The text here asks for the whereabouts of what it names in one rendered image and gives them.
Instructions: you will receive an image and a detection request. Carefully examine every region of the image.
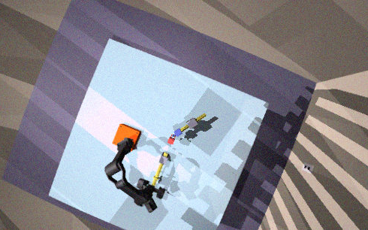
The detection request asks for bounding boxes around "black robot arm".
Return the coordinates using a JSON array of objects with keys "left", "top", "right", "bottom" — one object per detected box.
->
[{"left": 104, "top": 138, "right": 158, "bottom": 213}]

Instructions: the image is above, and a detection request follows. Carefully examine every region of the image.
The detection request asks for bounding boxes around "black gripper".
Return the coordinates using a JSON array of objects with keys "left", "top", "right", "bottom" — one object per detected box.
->
[{"left": 136, "top": 179, "right": 165, "bottom": 199}]

